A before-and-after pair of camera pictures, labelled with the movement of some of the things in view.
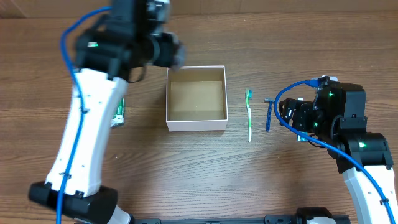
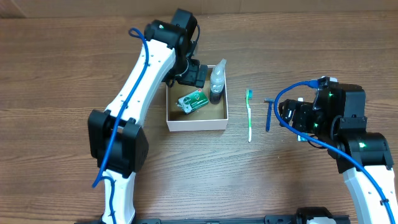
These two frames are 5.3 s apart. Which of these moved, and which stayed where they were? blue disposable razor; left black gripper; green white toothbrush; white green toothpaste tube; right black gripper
Moved: left black gripper
Stayed: blue disposable razor; right black gripper; green white toothbrush; white green toothpaste tube
